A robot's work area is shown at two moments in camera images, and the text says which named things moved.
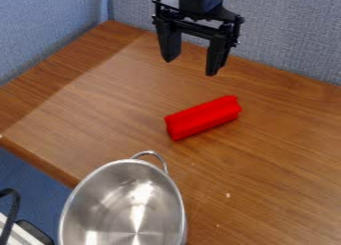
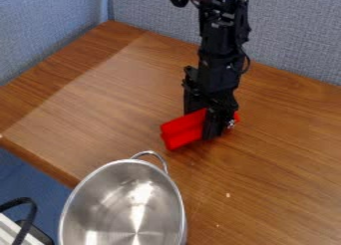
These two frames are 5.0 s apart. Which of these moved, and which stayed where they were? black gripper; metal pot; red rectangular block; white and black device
Moved: black gripper; red rectangular block
Stayed: white and black device; metal pot
